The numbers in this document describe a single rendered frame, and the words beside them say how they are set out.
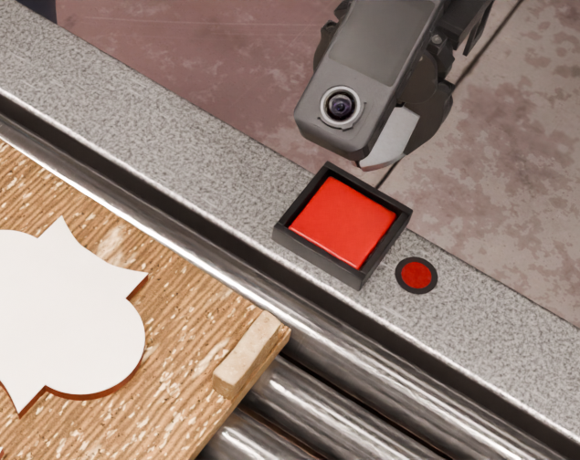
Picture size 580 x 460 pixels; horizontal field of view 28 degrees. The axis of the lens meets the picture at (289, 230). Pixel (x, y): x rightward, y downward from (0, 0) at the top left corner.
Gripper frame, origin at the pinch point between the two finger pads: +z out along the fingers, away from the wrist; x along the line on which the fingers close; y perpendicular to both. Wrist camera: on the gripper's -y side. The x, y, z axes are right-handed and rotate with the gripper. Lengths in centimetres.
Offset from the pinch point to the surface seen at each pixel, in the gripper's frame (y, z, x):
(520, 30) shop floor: 123, 100, 13
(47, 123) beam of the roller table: -4.2, 9.0, 23.5
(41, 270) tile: -16.5, 5.6, 14.3
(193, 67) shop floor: 76, 100, 59
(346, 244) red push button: -1.5, 7.3, -1.2
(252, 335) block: -13.3, 4.0, -0.3
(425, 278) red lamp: 0.2, 8.7, -7.2
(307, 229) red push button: -2.0, 7.3, 1.8
